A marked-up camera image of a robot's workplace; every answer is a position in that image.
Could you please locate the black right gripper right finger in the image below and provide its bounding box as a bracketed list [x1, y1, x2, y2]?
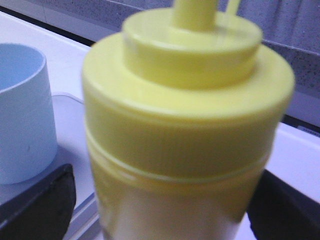
[246, 170, 320, 240]

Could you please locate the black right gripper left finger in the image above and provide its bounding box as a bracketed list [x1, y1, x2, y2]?
[0, 164, 76, 240]

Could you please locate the light blue plastic cup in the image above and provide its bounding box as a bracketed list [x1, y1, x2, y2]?
[0, 43, 58, 184]

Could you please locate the yellow squeeze bottle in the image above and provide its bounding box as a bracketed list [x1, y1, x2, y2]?
[82, 9, 295, 240]

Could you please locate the silver digital kitchen scale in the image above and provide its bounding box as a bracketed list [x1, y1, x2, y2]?
[0, 92, 98, 240]

